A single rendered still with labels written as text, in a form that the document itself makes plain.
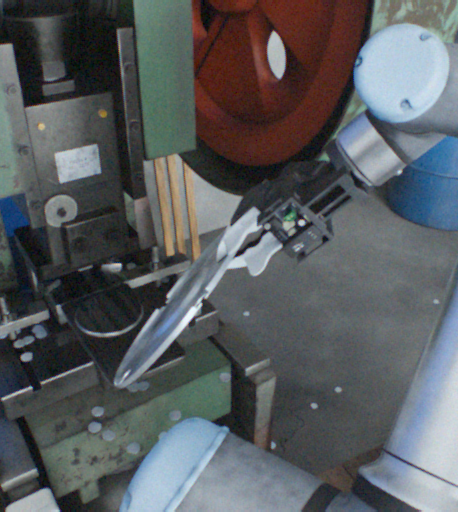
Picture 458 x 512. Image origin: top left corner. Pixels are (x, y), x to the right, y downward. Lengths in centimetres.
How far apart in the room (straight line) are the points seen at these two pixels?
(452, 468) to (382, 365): 173
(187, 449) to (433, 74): 34
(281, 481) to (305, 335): 177
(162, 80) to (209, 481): 65
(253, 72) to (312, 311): 139
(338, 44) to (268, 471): 61
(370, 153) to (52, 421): 74
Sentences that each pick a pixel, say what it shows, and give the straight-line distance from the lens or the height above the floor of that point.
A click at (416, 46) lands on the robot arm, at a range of 47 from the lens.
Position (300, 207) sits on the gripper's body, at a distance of 59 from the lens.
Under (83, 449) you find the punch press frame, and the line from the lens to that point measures 107.
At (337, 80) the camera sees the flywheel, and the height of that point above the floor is 120.
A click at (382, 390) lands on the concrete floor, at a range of 202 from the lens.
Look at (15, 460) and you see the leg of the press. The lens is 104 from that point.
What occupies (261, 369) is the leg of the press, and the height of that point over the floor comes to 62.
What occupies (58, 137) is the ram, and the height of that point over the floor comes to 111.
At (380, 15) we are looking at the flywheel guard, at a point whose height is 131.
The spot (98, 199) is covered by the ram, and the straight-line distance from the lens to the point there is 97.
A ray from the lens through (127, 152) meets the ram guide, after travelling 93.
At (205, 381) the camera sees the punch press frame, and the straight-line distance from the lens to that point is 111.
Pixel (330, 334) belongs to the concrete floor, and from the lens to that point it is 219.
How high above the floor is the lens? 143
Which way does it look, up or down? 33 degrees down
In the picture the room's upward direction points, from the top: straight up
